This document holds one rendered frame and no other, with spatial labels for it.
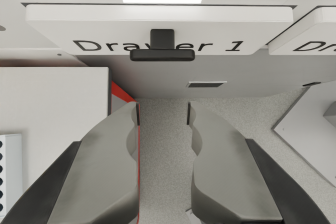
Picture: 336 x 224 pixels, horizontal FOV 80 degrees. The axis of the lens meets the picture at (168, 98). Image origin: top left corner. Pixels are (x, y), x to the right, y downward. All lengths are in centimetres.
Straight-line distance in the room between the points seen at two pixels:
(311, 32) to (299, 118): 105
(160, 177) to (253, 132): 57
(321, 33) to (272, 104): 100
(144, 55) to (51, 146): 26
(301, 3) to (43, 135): 42
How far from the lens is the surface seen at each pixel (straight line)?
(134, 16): 23
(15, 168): 43
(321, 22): 29
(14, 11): 30
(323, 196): 149
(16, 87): 46
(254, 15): 25
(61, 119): 41
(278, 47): 35
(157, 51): 23
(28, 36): 36
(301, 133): 134
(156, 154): 114
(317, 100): 140
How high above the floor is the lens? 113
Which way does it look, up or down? 83 degrees down
